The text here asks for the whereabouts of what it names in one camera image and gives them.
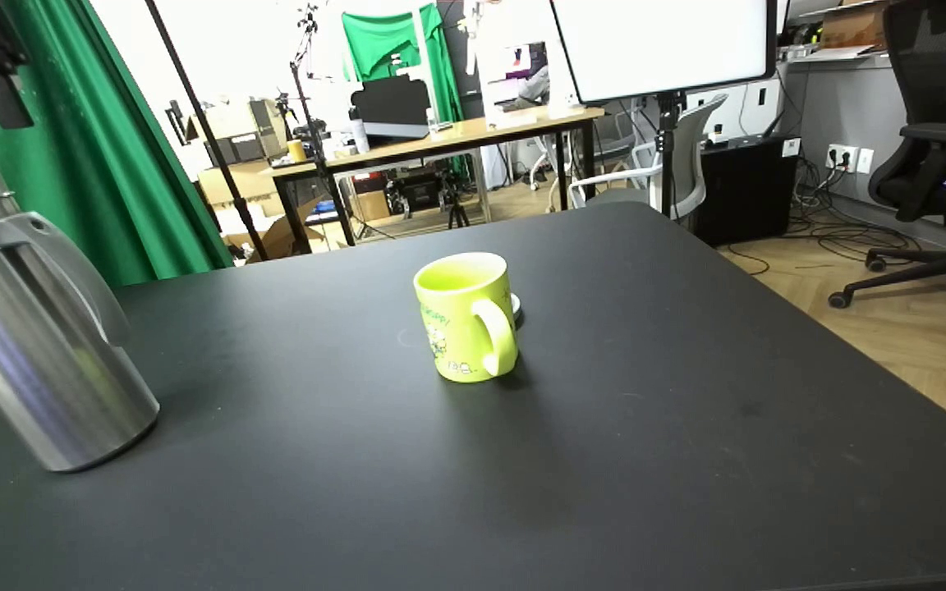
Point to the stainless steel flask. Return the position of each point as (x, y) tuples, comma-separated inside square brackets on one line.
[(47, 364)]

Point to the green curtain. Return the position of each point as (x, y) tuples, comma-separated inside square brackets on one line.
[(90, 144)]

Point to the black light stand pole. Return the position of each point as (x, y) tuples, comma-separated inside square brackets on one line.
[(201, 120)]

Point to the green cloth hanging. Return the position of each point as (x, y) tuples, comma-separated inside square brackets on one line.
[(379, 43)]

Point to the black case on desk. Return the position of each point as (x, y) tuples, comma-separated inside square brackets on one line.
[(390, 101)]

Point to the wooden desk with black legs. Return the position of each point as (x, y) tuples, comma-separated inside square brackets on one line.
[(440, 138)]

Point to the small black tripod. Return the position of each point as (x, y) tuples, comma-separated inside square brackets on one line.
[(453, 206)]

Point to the yellow-green mug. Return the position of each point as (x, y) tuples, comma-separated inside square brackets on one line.
[(458, 331)]

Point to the white display screen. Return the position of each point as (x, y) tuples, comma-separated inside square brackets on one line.
[(656, 43)]

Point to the black screen stand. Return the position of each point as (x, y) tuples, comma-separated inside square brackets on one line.
[(666, 154)]

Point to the grey office chair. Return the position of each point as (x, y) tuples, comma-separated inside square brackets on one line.
[(696, 154)]

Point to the black office chair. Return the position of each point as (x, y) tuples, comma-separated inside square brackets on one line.
[(937, 144)]

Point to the black camera stand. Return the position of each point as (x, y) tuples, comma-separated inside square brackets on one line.
[(319, 165)]

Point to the white wall outlet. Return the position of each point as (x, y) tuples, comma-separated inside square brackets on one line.
[(848, 158)]

